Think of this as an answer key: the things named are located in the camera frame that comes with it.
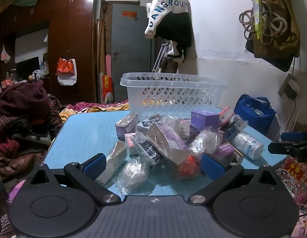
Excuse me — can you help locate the dark packet in wrap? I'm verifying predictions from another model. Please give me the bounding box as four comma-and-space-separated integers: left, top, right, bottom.
222, 116, 249, 140

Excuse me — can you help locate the red paper envelope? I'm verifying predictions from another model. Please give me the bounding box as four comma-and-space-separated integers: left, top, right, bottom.
283, 158, 303, 182

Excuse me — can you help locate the lilac purple box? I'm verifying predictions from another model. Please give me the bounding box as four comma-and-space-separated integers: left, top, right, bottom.
191, 110, 220, 130

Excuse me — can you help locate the small purple patterned box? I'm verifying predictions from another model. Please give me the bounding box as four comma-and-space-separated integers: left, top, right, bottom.
213, 143, 235, 162

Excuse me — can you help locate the clear bag with gauze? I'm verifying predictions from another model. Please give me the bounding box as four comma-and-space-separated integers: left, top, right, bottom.
190, 126, 224, 159

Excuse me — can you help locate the metal crutch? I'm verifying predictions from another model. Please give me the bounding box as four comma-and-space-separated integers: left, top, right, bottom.
152, 42, 169, 73

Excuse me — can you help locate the red printed sack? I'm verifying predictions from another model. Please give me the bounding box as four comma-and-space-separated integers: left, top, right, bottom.
101, 72, 114, 105

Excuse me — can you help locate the white box in clear wrap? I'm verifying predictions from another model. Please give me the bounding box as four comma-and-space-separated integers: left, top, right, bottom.
96, 141, 128, 184

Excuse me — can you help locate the blue fabric bag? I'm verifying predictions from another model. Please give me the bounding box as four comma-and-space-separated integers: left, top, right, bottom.
234, 94, 277, 137

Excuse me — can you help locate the wall charger with cable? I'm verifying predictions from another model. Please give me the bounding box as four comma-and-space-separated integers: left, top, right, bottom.
278, 73, 301, 100

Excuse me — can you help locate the orange red packet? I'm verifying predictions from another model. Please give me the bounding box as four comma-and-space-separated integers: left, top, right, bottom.
178, 154, 202, 179

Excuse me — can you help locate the coiled grey rope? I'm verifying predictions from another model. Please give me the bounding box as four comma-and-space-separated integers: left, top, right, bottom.
239, 0, 292, 45

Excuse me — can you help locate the black screen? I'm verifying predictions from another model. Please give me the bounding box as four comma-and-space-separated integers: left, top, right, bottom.
16, 57, 40, 80

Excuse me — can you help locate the grey blue box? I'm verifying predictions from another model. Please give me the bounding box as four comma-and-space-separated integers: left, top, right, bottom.
136, 114, 164, 135

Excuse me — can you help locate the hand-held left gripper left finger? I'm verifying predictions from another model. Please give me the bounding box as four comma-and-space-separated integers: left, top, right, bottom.
26, 153, 121, 206

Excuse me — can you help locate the clear bag with white pad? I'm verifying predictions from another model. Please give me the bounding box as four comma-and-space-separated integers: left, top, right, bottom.
118, 157, 154, 199

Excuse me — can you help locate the patterned red blanket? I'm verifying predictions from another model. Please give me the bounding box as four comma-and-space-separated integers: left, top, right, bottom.
59, 99, 130, 122

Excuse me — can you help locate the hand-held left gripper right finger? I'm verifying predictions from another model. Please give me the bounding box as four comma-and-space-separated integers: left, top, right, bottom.
187, 153, 281, 206

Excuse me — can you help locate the brown wooden wardrobe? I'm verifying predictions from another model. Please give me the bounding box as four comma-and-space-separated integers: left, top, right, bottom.
0, 0, 98, 107

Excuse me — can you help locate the dark maroon clothing pile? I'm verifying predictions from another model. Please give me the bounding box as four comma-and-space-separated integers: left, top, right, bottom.
0, 80, 51, 126

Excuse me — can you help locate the small white plastic bag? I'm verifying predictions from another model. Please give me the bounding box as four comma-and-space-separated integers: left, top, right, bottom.
1, 45, 10, 64

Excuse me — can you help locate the pink packet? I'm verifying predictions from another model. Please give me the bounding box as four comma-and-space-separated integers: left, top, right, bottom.
219, 106, 235, 127

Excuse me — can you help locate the pink board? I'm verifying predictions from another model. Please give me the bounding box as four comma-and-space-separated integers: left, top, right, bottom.
105, 54, 112, 78

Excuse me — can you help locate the clear plastic basket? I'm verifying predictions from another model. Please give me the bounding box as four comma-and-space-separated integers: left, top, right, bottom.
120, 72, 228, 121

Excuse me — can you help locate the purple box in clear bag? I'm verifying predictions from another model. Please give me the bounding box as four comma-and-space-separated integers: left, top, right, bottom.
115, 112, 140, 140

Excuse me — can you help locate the grey door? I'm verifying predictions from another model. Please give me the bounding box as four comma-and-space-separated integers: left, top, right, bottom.
111, 4, 152, 103

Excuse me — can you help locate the white plastic bottle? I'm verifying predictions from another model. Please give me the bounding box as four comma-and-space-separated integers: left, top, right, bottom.
231, 132, 264, 159

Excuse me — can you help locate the white and black hoodie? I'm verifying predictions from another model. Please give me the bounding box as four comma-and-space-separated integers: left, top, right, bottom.
145, 0, 193, 63

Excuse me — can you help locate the pink box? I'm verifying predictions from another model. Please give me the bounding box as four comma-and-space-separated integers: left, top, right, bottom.
124, 132, 138, 155

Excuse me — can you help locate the orange and white plastic bag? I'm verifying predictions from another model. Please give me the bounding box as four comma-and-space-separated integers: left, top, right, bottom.
56, 58, 77, 86

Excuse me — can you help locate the hanging olive cloth bag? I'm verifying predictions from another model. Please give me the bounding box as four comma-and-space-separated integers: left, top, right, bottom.
245, 0, 301, 72

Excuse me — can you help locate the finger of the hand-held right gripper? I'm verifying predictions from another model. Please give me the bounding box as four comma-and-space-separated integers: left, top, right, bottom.
268, 141, 307, 164
280, 130, 307, 143

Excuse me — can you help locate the dark blue box in wrap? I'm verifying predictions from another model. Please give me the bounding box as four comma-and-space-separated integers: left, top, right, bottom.
130, 131, 167, 170

